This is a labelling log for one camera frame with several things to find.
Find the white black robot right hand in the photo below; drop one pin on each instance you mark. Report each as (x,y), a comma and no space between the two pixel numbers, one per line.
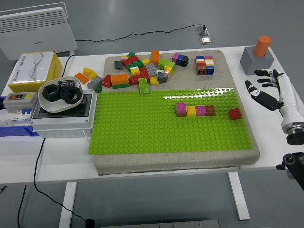
(288,99)

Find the red square toy brick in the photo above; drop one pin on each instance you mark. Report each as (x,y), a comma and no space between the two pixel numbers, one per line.
(235,114)

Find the brown toy brick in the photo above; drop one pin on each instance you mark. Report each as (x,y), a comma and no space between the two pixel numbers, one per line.
(201,70)
(210,110)

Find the flat pink toy brick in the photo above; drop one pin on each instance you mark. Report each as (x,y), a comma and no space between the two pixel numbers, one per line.
(208,57)

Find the red-orange toy brick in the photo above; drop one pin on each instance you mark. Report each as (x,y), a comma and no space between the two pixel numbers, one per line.
(201,63)

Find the flat blue toy brick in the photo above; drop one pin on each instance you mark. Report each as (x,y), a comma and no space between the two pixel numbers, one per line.
(200,58)

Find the magenta toy brick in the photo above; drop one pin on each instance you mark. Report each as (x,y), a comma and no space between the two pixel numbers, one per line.
(181,108)

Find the black toy brick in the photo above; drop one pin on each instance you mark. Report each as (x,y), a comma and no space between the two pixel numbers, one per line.
(186,61)

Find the yellow pink toy brick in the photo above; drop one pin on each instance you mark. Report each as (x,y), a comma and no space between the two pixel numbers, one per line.
(169,70)

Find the large lime toy brick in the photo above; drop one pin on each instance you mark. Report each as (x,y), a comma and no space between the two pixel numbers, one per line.
(166,63)

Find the dark grey sloped brick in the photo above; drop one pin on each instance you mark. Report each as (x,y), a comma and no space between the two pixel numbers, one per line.
(162,78)

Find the small yellow toy brick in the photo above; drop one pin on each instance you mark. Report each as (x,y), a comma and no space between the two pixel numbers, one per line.
(145,61)
(154,80)

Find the tall orange toy brick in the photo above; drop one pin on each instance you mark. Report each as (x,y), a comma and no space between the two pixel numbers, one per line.
(155,57)

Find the light grey toy brick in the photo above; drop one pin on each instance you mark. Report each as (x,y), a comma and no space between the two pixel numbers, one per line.
(151,69)

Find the long lime toy brick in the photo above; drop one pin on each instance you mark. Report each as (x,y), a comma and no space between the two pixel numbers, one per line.
(144,86)

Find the green studded baseplate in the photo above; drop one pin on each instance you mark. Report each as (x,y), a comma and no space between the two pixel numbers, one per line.
(142,123)

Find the large red toy brick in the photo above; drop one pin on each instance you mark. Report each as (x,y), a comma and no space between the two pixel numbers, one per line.
(142,74)
(130,60)

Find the long dark green brick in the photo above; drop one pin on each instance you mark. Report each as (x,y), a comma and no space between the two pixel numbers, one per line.
(135,65)

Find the small green toy brick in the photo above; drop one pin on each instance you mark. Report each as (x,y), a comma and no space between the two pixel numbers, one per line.
(131,54)
(99,89)

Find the flat green toy brick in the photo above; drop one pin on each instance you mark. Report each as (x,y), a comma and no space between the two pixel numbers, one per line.
(121,86)

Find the pink white toy brick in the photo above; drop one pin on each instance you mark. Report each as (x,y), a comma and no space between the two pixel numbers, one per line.
(124,57)

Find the long orange toy brick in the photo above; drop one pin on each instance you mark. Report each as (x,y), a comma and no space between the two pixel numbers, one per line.
(120,79)

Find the dark grey toy brick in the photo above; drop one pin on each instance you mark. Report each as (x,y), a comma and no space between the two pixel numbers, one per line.
(118,65)

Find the red sloped toy brick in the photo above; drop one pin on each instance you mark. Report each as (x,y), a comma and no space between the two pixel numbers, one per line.
(107,81)

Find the long light grey brick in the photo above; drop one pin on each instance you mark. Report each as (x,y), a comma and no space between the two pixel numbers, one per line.
(95,83)

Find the yellow stepped toy brick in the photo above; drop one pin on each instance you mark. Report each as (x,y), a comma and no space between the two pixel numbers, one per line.
(89,73)

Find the flat orange toy brick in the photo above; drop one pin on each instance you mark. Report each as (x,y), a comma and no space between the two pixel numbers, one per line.
(81,78)

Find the grey block holder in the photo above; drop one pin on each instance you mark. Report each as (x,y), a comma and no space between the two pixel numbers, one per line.
(256,65)

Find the orange cylinder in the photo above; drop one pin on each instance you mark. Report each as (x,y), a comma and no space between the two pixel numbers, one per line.
(261,45)

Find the closed floor socket plate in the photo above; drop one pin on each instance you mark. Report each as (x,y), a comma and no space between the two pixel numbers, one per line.
(205,40)

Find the white table leg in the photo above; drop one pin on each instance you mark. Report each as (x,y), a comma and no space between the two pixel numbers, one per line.
(238,197)
(67,204)

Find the open floor socket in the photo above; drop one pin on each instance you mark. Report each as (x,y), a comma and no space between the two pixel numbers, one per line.
(202,31)

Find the grey-brown foam mat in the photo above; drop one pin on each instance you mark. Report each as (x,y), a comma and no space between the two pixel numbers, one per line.
(166,162)

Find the small black electronic part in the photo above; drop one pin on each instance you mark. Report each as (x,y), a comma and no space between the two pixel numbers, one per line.
(66,83)

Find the large black hex nut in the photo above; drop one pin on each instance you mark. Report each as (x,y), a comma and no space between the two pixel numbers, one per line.
(64,95)
(47,95)

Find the black plug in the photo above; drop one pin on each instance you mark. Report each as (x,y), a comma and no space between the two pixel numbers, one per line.
(90,222)

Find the white bowl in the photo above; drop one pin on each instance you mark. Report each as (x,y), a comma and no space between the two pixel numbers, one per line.
(54,107)

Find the yellow white tissue box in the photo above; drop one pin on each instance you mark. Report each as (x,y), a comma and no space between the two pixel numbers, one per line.
(31,69)

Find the white panel heater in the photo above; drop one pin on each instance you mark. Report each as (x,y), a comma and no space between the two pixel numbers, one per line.
(35,35)

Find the white blue circuit breaker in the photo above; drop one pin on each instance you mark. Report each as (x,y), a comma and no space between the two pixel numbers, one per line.
(16,117)

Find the blue plastic bin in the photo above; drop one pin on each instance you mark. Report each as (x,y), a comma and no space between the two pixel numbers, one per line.
(14,131)

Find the grey electrical enclosure box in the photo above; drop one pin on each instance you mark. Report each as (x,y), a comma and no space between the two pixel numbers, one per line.
(61,123)

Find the grey push-button switch box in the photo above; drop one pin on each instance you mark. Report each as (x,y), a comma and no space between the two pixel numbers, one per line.
(19,101)

